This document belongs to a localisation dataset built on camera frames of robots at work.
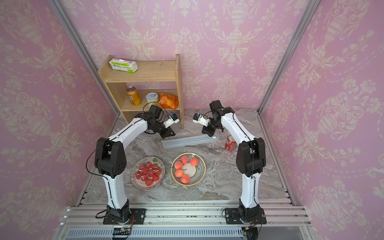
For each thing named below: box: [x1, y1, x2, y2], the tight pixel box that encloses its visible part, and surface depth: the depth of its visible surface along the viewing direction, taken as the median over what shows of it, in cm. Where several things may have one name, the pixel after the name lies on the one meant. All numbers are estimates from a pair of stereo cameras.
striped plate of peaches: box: [170, 152, 207, 187], surface depth 89 cm
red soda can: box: [225, 135, 237, 152], surface depth 94 cm
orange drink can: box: [126, 86, 142, 106], surface depth 90 cm
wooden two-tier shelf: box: [98, 54, 184, 130], surface depth 83 cm
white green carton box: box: [108, 58, 139, 73], surface depth 81 cm
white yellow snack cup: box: [145, 92, 160, 107], surface depth 94 cm
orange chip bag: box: [157, 93, 179, 111], surface depth 93 cm
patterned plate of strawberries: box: [130, 156, 166, 191], surface depth 86 cm
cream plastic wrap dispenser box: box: [163, 133, 219, 149], surface depth 95 cm
